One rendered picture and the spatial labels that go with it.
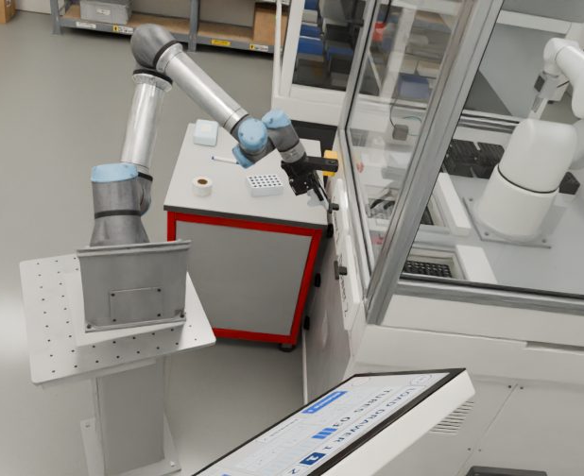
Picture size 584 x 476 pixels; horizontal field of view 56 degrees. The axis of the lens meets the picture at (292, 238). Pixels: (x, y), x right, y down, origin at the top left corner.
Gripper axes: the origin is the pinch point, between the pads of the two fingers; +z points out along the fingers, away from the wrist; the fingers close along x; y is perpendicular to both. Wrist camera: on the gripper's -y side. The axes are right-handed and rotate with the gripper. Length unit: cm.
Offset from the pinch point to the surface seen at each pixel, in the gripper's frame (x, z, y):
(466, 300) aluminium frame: 55, 4, -31
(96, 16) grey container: -359, -39, 185
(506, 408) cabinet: 54, 53, -30
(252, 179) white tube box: -27.0, -3.8, 27.0
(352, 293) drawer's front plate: 42.6, 1.8, -4.0
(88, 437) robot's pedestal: 36, 33, 111
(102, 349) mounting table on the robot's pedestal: 56, -20, 57
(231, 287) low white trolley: -12, 29, 53
